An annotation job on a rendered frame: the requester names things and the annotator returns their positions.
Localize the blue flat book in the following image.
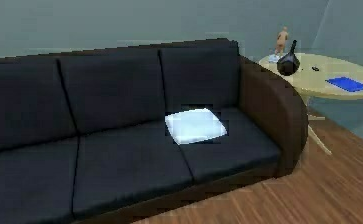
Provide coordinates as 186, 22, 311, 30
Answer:
324, 76, 363, 93

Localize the black sofa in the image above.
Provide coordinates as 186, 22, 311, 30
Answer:
0, 37, 309, 224

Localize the white square cushion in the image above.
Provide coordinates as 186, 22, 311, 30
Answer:
164, 107, 229, 146

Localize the round pale yellow table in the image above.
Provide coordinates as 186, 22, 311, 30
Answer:
258, 52, 363, 157

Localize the tan human figurine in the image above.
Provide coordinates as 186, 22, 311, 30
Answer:
274, 26, 290, 57

